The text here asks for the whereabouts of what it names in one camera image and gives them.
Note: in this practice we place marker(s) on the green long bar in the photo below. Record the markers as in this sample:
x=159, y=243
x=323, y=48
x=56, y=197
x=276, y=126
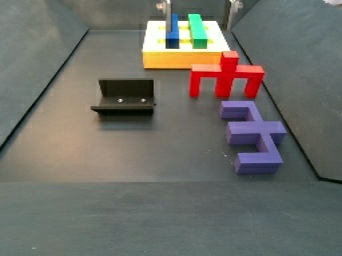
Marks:
x=196, y=32

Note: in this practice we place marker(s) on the yellow slotted board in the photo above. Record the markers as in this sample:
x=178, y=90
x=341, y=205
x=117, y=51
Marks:
x=160, y=58

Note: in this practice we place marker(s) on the purple E-shaped block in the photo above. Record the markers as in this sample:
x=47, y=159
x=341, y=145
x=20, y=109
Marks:
x=247, y=129

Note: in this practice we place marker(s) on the blue long bar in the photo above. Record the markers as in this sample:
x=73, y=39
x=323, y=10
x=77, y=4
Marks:
x=172, y=32

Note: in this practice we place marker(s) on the black L-shaped fixture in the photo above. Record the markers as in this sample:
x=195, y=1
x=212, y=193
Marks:
x=125, y=95

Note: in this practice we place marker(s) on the red E-shaped block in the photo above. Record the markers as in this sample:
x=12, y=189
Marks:
x=226, y=71

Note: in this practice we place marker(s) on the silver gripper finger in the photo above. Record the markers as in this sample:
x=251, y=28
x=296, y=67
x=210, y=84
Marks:
x=235, y=5
x=164, y=6

